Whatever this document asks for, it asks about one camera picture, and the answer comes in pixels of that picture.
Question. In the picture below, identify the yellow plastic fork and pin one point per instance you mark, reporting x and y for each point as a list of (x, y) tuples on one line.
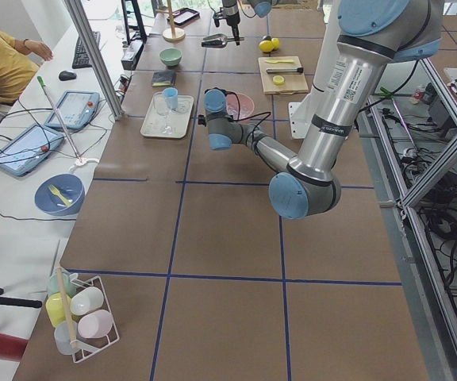
[(55, 191)]

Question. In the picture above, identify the far teach pendant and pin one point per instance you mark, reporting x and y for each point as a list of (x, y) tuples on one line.
[(77, 108)]

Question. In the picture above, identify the person in yellow shirt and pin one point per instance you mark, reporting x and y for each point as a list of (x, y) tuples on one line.
[(16, 68)]

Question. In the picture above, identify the aluminium frame post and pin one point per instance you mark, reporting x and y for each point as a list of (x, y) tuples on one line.
[(82, 25)]

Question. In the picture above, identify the green bowl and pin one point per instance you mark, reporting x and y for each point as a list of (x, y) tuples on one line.
[(170, 57)]

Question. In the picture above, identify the black keyboard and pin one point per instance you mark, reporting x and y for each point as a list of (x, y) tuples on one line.
[(81, 58)]

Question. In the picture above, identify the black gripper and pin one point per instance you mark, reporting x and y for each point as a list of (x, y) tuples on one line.
[(230, 11)]

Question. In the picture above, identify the wooden rack handle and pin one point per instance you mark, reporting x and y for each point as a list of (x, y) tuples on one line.
[(67, 311)]

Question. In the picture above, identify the clear wine glass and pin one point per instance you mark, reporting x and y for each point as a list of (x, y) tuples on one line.
[(162, 111)]

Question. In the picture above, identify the teach pendant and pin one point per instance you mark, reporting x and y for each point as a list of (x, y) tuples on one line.
[(77, 108), (26, 151)]

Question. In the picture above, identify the green cup in rack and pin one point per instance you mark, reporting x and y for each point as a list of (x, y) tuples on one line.
[(53, 284)]

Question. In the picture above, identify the near teach pendant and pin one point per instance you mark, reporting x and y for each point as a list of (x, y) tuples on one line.
[(26, 151)]

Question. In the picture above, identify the pink cup in rack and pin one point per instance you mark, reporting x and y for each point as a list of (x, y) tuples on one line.
[(96, 324)]

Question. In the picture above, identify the white wire cup rack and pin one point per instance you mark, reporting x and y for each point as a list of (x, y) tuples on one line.
[(93, 346)]

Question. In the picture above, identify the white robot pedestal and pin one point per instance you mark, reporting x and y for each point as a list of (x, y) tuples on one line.
[(300, 115)]

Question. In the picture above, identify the lemon half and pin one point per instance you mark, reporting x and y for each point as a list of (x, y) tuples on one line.
[(278, 80)]

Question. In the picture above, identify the grey cup in rack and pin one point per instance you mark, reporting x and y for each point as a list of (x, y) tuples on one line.
[(63, 340)]

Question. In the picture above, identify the dark tray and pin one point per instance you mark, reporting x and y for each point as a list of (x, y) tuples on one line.
[(184, 16)]

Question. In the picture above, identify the yellow plastic knife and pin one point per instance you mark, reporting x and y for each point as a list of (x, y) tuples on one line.
[(279, 61)]

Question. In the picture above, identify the yellow cup in rack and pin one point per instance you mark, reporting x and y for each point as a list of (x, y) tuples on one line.
[(55, 310)]

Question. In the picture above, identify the white rod with green tip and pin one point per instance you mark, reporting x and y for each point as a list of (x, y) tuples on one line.
[(56, 120)]

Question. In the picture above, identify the blue bowl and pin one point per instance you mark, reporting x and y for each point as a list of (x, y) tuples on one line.
[(70, 186)]

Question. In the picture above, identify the white cup in rack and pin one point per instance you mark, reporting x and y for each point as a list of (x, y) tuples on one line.
[(87, 300)]

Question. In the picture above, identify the light blue cup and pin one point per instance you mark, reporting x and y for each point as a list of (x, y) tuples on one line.
[(171, 97)]

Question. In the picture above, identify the wooden mug stand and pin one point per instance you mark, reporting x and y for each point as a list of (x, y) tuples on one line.
[(172, 33)]

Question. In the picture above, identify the wooden cutting board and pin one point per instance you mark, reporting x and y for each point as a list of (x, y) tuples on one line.
[(294, 84)]

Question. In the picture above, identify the black computer mouse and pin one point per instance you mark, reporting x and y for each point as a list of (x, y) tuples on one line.
[(66, 75)]

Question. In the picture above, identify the white bear tray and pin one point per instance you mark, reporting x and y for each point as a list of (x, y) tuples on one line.
[(179, 120)]

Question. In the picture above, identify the pink bowl with ice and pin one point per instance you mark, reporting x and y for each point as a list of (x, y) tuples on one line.
[(239, 105)]

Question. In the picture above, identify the yellow lemon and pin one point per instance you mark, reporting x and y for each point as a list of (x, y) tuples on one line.
[(276, 43), (266, 46)]

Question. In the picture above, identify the metal ice scoop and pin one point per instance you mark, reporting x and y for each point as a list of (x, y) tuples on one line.
[(219, 40)]

